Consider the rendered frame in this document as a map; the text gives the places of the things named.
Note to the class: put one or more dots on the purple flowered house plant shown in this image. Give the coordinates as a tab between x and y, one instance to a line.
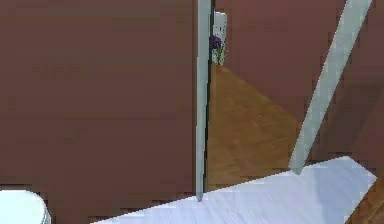
216	42

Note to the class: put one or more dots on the white round fixture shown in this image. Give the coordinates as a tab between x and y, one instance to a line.
20	208

